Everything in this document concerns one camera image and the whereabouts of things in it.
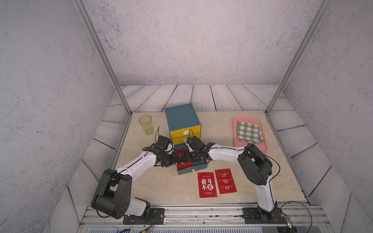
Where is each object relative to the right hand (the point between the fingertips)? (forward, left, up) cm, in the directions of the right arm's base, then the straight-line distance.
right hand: (184, 160), depth 91 cm
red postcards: (-12, -24, -3) cm, 27 cm away
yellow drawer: (+9, 0, +10) cm, 13 cm away
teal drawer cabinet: (+15, 0, +18) cm, 23 cm away
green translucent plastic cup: (+22, +26, +11) cm, 35 cm away
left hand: (-3, +2, +4) cm, 5 cm away
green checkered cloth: (+22, -45, -2) cm, 50 cm away
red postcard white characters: (-14, -13, -3) cm, 19 cm away
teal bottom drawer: (-6, -8, +4) cm, 10 cm away
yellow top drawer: (+8, -2, +18) cm, 20 cm away
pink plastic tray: (+12, -52, -3) cm, 54 cm away
